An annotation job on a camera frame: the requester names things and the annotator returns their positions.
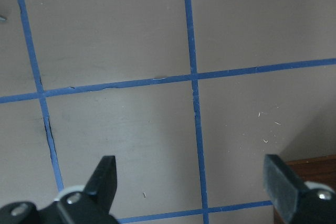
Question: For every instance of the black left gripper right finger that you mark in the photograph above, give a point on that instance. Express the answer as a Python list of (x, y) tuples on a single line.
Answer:
[(288, 187)]

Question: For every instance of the dark wooden drawer cabinet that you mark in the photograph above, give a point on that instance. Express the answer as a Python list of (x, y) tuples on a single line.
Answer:
[(315, 179)]

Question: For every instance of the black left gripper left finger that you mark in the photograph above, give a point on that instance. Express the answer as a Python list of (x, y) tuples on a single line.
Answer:
[(88, 205)]

